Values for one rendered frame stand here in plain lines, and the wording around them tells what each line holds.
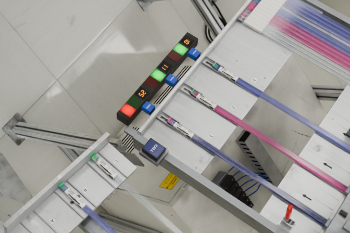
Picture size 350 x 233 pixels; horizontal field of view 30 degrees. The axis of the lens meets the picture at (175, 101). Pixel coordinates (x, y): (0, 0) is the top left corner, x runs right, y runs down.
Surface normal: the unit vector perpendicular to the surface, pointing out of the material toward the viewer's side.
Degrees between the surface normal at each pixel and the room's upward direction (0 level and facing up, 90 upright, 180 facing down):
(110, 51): 0
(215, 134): 47
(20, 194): 0
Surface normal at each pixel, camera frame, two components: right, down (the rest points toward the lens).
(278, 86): 0.62, 0.05
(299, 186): 0.04, -0.48
